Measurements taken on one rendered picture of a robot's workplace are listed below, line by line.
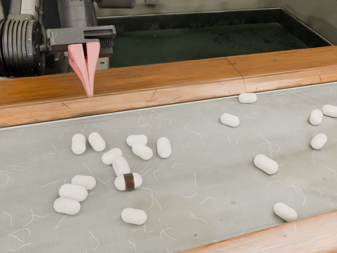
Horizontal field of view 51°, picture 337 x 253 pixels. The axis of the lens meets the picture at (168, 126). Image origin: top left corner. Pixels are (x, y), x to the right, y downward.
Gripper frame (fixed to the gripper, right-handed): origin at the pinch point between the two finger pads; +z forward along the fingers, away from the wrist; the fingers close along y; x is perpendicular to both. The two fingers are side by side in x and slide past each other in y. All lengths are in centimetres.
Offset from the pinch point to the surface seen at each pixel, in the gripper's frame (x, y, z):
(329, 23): 136, 176, -68
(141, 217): -8.9, 3.1, 19.4
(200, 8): 178, 104, -106
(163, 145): -1.6, 9.5, 10.2
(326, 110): 1.0, 42.3, 8.4
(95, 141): 0.6, -0.3, 7.8
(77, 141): 0.8, -3.0, 7.3
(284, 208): -11.1, 21.7, 22.0
